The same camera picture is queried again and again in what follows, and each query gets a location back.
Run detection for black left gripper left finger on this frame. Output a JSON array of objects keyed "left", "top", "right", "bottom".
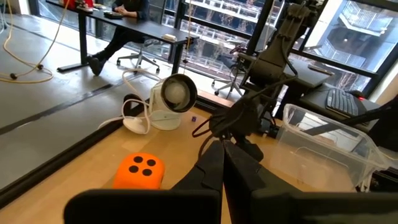
[{"left": 63, "top": 140, "right": 224, "bottom": 224}]

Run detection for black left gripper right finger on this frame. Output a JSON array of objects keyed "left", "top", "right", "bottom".
[{"left": 223, "top": 140, "right": 398, "bottom": 224}]

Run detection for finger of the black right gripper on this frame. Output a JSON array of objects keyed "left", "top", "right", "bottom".
[{"left": 233, "top": 136, "right": 265, "bottom": 162}]

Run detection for orange foam die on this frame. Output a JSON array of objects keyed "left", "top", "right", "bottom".
[{"left": 112, "top": 152, "right": 166, "bottom": 190}]

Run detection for clear plastic bin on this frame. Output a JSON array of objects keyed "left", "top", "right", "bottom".
[{"left": 269, "top": 103, "right": 392, "bottom": 193}]

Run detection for office chair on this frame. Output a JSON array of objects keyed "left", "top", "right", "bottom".
[
  {"left": 116, "top": 39, "right": 161, "bottom": 75},
  {"left": 211, "top": 45, "right": 249, "bottom": 100}
]

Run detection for white spotlight lamp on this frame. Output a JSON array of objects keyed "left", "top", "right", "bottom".
[{"left": 148, "top": 73, "right": 198, "bottom": 131}]

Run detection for black side desk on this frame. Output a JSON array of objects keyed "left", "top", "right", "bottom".
[{"left": 298, "top": 83, "right": 382, "bottom": 133}]

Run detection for black keyboard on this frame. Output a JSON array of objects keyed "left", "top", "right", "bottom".
[{"left": 325, "top": 88, "right": 361, "bottom": 118}]

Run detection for long black desk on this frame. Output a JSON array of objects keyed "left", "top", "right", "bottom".
[{"left": 45, "top": 0, "right": 200, "bottom": 75}]

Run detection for person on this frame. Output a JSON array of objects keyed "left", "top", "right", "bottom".
[{"left": 86, "top": 0, "right": 150, "bottom": 77}]

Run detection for black desktop device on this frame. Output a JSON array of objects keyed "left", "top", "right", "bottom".
[{"left": 103, "top": 11, "right": 124, "bottom": 20}]

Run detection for red container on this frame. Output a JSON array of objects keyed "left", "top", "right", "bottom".
[{"left": 63, "top": 0, "right": 95, "bottom": 10}]

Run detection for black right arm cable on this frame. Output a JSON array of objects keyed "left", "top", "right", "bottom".
[{"left": 192, "top": 116, "right": 224, "bottom": 156}]

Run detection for black diagonal frame strut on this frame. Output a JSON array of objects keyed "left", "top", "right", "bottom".
[{"left": 341, "top": 98, "right": 398, "bottom": 128}]

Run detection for yellow extension cable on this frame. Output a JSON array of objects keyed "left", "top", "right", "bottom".
[{"left": 0, "top": 0, "right": 72, "bottom": 84}]

